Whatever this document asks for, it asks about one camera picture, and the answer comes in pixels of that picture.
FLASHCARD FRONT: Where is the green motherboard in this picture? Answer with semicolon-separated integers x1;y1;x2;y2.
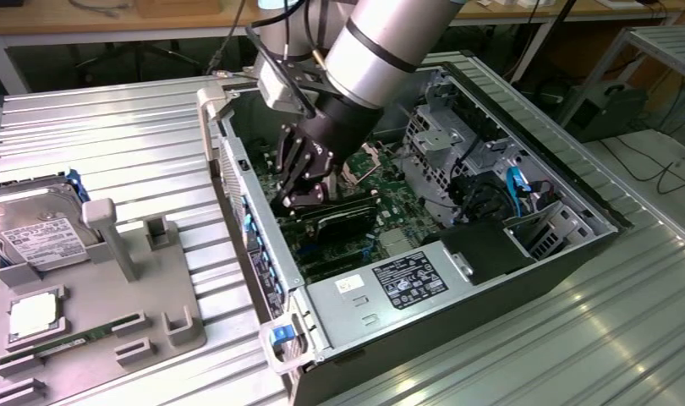
251;134;434;283

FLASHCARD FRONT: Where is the grey metal disk bay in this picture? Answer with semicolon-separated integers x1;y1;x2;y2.
401;103;518;225

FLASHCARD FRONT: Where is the black plastic cover box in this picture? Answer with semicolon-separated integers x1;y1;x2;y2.
441;219;538;285

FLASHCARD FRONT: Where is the perforated metal disk bay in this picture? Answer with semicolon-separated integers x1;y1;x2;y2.
502;198;598;261

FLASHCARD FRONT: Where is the grey metal shelf frame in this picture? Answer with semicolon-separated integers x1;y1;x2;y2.
555;25;685;128

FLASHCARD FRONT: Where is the grey cable with connector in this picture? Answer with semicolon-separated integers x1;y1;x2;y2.
208;0;248;80

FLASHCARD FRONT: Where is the hard disk with blue carrier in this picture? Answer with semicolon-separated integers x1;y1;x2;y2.
0;168;93;272

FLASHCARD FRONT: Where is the black box device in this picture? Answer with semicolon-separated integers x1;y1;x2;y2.
566;82;652;143

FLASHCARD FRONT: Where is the black expansion slot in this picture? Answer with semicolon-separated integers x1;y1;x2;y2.
302;249;367;267
308;258;372;280

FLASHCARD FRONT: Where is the grey power supply unit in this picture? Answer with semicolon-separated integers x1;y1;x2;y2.
307;247;478;348

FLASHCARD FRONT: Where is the grey parts rack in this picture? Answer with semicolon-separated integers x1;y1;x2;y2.
0;198;208;406

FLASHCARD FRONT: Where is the silver CPU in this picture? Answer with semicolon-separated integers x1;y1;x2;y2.
8;295;61;337

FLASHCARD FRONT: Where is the wooden workbench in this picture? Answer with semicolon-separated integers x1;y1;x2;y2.
0;0;685;48

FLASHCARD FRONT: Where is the green RAM stick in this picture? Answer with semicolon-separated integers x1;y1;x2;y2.
5;310;140;356

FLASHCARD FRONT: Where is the silver chipset heatsink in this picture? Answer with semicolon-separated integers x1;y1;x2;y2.
378;230;419;255

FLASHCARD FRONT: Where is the metal socket cover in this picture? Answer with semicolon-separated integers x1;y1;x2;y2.
340;141;390;187

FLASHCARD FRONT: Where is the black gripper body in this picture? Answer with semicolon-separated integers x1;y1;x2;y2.
295;93;386;183

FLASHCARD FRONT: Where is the black graphics card with fan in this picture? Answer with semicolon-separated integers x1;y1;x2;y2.
294;198;380;244

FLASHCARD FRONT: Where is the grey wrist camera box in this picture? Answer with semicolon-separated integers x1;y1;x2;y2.
256;63;315;113

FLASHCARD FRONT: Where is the black installed RAM stick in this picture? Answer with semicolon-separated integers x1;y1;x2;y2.
331;189;380;208

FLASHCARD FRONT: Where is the open black PC case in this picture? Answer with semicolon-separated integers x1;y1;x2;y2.
198;61;634;406

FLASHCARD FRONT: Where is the blue data wire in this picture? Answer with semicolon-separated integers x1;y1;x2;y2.
505;167;529;219

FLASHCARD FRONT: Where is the black power wire bundle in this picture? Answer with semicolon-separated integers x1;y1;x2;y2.
451;175;518;222

